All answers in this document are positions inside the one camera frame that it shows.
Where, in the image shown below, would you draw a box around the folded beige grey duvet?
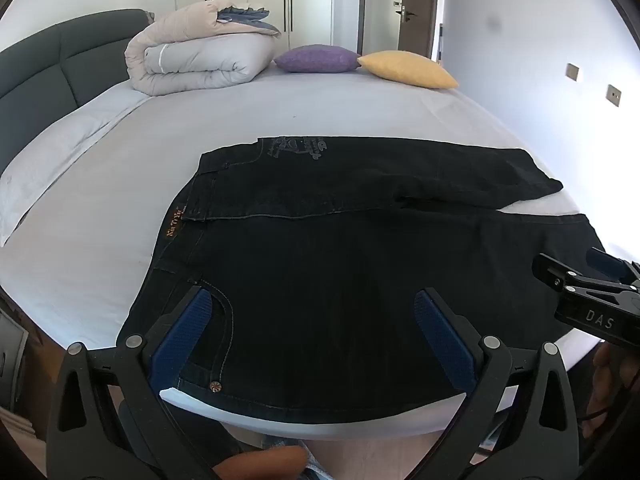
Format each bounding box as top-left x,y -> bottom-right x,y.
125,0 -> 281,97

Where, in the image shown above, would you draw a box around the purple cushion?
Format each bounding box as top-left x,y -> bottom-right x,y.
274,45 -> 362,73

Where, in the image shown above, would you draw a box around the black denim pants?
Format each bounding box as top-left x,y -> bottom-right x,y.
116,135 -> 608,423

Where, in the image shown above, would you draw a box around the white-sheeted bed mattress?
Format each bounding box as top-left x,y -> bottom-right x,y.
0,55 -> 608,438

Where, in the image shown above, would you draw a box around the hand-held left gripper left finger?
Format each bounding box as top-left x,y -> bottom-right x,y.
52,284 -> 236,480

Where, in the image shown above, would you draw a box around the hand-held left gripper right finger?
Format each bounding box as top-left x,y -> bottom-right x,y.
412,287 -> 588,480

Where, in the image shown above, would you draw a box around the folded blue cloth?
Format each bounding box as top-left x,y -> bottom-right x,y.
216,5 -> 282,36

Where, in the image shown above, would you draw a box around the white flat pillow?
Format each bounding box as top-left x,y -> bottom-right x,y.
0,92 -> 151,248

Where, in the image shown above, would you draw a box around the bedside cabinet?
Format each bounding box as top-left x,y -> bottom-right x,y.
0,295 -> 38,436

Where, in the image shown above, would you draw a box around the yellow cushion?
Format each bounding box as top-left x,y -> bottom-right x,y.
357,50 -> 459,90

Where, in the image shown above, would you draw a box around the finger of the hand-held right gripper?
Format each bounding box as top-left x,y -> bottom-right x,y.
531,252 -> 640,306
585,247 -> 640,283

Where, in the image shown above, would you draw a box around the person's right hand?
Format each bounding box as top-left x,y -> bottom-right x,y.
582,342 -> 640,438

